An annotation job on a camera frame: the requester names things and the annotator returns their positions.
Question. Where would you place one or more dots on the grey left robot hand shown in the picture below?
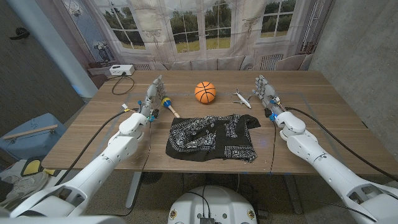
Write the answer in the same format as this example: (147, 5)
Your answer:
(150, 98)

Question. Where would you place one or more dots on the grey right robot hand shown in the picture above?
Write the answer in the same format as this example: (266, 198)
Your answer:
(269, 95)

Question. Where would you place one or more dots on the black paisley bandana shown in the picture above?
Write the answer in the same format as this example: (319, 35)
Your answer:
(211, 140)

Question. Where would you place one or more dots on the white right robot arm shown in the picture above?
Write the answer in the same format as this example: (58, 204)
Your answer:
(326, 165)

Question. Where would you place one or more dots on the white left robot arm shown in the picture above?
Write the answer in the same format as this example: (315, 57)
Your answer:
(93, 168)

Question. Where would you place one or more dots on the colourful wooden maraca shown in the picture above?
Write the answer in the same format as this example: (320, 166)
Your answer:
(167, 102)

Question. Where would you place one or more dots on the white toy plane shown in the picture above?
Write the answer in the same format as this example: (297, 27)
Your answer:
(242, 99)

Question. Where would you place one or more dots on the orange basketball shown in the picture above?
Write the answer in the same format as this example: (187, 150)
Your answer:
(205, 92)

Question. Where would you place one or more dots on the white power box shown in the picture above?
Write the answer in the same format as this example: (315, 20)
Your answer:
(121, 70)

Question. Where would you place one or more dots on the black round fan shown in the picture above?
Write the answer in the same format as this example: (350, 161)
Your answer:
(151, 177)

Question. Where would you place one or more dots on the printed window backdrop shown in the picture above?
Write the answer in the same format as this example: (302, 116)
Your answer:
(202, 31)

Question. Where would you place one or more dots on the table leg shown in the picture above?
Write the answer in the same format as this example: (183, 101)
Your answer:
(133, 189)
(293, 193)

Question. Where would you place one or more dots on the pale round column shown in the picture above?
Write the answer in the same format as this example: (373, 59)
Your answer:
(56, 46)

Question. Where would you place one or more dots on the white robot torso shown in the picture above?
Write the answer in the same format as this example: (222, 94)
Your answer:
(214, 205)

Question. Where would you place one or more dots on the yellow and black bag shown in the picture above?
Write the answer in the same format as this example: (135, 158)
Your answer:
(31, 166)

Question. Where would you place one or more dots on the grey shoe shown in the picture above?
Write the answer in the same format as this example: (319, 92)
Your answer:
(25, 185)

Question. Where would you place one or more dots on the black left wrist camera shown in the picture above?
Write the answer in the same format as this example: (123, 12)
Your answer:
(155, 114)

